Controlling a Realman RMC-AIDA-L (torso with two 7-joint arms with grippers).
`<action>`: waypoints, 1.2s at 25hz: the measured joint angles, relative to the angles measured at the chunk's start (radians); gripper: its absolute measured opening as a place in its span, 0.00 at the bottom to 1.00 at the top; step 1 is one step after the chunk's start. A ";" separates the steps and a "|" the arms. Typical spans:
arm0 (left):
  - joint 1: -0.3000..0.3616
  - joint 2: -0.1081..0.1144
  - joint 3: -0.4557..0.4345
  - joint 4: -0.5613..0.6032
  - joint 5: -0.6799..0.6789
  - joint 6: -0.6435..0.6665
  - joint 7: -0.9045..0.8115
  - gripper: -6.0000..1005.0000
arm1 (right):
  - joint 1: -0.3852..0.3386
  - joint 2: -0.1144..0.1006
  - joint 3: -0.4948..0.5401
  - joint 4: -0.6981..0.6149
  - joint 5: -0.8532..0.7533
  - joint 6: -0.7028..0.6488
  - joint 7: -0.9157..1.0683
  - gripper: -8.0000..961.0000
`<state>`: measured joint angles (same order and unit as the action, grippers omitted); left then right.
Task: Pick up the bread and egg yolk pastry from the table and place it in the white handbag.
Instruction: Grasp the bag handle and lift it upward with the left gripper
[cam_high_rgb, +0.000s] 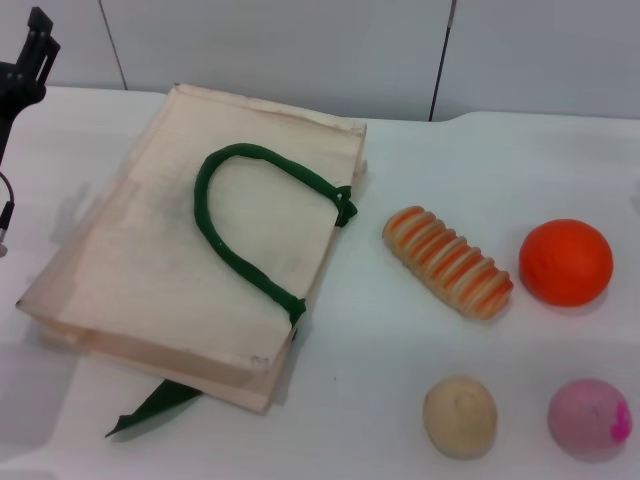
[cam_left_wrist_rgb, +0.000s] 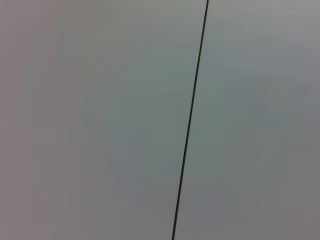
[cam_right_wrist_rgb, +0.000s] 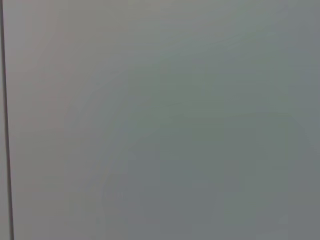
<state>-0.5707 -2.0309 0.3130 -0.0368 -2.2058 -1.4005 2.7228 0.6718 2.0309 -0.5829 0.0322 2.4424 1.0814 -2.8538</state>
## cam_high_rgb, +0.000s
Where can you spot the beige egg yolk pastry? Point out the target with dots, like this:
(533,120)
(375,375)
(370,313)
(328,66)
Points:
(460,417)

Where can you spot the pink round pastry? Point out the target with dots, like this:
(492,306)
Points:
(587,417)

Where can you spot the round orange bun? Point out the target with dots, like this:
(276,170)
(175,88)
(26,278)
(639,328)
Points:
(565,262)

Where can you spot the orange striped bread roll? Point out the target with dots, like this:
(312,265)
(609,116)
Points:
(447,262)

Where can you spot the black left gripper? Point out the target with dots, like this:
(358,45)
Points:
(12,95)

